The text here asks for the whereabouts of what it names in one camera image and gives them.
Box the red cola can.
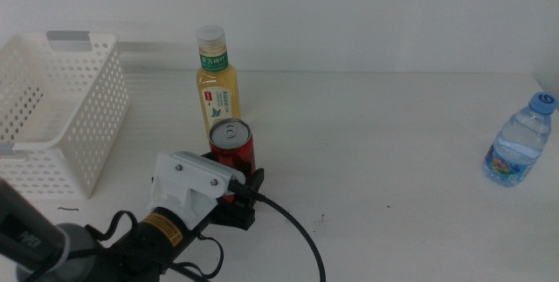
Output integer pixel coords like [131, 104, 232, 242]
[208, 118, 257, 204]

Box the yellow tea bottle green label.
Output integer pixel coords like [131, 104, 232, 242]
[195, 24, 243, 137]

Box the small water bottle blue cap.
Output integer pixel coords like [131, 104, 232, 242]
[482, 91, 559, 188]

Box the white perforated plastic basket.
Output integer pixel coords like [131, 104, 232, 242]
[0, 31, 131, 200]

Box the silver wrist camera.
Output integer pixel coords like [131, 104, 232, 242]
[174, 150, 247, 183]

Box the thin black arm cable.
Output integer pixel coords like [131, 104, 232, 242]
[85, 210, 225, 282]

